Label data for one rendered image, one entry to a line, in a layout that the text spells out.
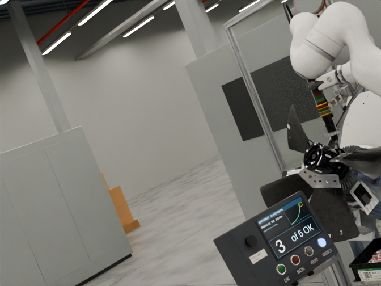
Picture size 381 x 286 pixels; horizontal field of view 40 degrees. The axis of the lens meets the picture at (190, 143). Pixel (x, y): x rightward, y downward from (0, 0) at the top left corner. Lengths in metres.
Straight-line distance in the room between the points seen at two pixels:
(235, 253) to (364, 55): 0.59
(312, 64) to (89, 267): 6.32
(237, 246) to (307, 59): 0.53
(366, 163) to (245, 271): 0.80
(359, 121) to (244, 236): 1.27
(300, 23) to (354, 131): 1.00
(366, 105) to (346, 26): 1.08
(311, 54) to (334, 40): 0.07
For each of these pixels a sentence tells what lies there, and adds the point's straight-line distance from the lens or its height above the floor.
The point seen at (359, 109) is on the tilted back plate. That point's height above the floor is 1.30.
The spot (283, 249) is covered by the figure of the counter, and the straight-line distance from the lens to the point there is 1.36.
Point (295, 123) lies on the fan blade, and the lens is 2.36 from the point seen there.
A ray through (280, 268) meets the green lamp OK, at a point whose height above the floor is 1.12.
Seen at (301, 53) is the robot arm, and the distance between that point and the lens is 1.47.
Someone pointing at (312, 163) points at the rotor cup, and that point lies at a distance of 2.14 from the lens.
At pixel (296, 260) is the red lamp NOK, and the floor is 1.12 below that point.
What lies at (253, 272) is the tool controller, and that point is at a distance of 1.31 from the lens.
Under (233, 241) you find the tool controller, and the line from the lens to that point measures 1.31.
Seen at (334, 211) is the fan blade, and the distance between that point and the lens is 2.07.
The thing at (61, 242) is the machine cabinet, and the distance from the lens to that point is 7.32.
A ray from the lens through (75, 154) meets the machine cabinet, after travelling 7.59.
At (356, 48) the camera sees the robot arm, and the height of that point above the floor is 1.55.
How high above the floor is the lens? 1.54
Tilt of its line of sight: 2 degrees down
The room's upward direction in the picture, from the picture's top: 22 degrees counter-clockwise
